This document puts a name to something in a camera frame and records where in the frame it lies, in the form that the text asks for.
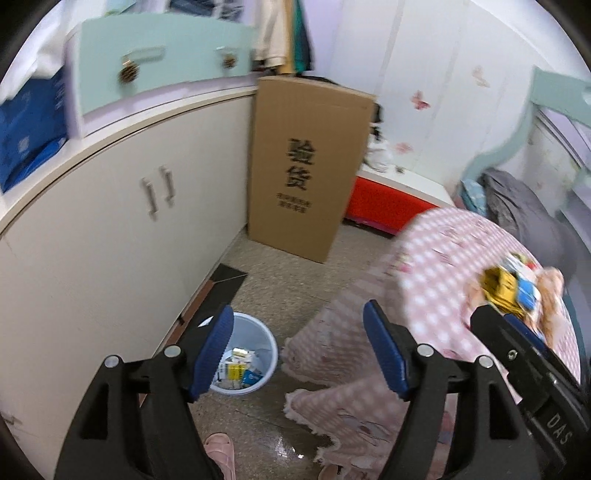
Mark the cream low cabinet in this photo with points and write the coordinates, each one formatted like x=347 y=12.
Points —
x=92 y=230

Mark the pink slipper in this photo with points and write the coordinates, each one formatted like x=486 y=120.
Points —
x=220 y=454

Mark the light blue plastic bin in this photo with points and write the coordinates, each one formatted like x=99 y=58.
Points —
x=265 y=341

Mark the black garment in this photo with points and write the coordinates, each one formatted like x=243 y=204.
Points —
x=376 y=120

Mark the green hanging jacket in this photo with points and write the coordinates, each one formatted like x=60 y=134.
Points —
x=302 y=37

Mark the pink butterfly sticker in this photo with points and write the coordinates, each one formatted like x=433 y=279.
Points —
x=420 y=99

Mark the pine cone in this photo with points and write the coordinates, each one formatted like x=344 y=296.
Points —
x=128 y=71
x=229 y=61

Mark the mint green drawer unit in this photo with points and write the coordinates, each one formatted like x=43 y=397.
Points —
x=175 y=50

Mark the white paper bag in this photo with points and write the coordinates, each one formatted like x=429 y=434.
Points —
x=41 y=50

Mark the yellow wrapper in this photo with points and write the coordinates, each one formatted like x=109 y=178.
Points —
x=501 y=288

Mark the tall cardboard box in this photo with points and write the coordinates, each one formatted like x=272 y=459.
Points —
x=304 y=161

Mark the pale butterfly sticker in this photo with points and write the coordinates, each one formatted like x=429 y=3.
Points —
x=480 y=76

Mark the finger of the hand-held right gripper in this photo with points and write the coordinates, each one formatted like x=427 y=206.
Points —
x=531 y=332
x=494 y=330

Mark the red storage bench white top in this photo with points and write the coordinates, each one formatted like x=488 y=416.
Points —
x=378 y=203

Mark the mint green bunk bed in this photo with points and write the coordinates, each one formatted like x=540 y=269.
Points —
x=512 y=134

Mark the blue shopping bag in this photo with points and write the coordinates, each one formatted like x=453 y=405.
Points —
x=27 y=134

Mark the pink flower sticker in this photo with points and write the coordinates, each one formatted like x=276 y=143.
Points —
x=404 y=147

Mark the blue patterned bed sheet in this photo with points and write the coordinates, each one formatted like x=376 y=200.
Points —
x=472 y=196

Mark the round table pink checked cloth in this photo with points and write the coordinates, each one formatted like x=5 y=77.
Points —
x=438 y=277

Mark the white plastic bag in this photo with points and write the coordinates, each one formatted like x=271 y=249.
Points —
x=378 y=157

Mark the cream hanging jacket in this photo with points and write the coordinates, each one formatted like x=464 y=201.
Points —
x=274 y=32

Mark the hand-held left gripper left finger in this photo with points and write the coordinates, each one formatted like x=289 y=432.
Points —
x=212 y=350

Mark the white wardrobe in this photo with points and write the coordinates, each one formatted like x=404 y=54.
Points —
x=415 y=55

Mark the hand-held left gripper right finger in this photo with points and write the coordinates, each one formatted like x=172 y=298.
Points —
x=383 y=350

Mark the grey duvet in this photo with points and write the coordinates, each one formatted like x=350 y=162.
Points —
x=521 y=212

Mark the white blue card packet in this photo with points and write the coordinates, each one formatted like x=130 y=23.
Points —
x=528 y=293

